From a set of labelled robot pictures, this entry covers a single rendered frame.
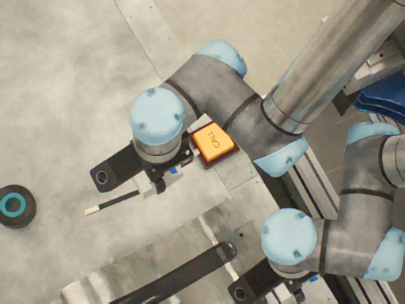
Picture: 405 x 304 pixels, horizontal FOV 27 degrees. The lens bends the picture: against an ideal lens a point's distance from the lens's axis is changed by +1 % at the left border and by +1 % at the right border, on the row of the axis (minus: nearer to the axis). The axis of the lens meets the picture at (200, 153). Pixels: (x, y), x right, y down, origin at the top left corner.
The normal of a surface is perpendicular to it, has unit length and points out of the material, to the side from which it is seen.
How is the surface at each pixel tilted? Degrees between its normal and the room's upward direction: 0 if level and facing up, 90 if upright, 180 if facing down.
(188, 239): 3
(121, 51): 0
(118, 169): 31
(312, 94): 56
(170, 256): 2
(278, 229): 11
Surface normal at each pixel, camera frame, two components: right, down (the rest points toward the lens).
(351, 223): -0.62, -0.30
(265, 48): 0.05, -0.26
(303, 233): -0.15, -0.31
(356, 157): -0.77, -0.29
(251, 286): -0.54, 0.01
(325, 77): -0.18, 0.62
